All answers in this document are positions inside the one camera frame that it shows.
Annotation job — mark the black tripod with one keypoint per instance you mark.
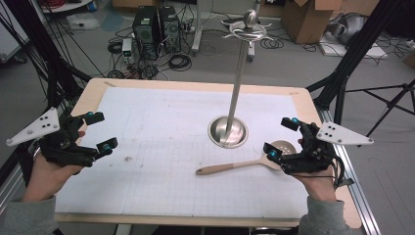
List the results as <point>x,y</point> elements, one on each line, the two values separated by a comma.
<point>390,104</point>

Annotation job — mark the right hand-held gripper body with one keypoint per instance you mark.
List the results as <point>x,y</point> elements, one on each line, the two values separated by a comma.
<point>313,156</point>

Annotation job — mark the person's right hand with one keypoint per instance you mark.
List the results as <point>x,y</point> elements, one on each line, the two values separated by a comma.
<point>319,186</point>

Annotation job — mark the aluminium frame rail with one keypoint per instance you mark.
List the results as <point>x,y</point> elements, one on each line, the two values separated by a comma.
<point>355,189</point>

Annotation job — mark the black computer tower green label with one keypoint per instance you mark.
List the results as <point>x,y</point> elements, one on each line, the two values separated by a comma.
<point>145,32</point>

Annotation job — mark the person's left hand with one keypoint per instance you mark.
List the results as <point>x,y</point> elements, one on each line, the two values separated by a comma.
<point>42,179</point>

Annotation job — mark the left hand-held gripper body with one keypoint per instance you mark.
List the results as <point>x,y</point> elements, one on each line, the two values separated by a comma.
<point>65,143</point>

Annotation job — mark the white grid mat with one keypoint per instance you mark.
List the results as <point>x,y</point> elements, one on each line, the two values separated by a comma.
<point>163,130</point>

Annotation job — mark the low cardboard box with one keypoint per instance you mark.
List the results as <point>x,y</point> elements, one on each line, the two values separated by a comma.
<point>133,3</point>

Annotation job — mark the white round table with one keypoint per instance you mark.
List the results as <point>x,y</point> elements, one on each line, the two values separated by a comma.
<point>68,7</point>

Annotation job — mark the white flat board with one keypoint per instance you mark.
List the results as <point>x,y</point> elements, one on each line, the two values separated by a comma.
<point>359,50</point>

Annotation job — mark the grey bag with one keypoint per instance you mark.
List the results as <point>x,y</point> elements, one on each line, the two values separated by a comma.
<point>350,27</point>

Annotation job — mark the metal utensil stand with hooks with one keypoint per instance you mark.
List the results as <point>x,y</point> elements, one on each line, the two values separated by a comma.
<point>235,88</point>

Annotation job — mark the large cardboard box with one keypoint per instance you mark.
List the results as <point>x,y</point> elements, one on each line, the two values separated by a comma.
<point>303,23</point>

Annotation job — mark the small white power supply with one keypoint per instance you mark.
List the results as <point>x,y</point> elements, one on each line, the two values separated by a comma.
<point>127,49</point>

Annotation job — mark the white sheet on floor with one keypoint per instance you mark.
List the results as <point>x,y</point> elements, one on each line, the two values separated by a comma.
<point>83,22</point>

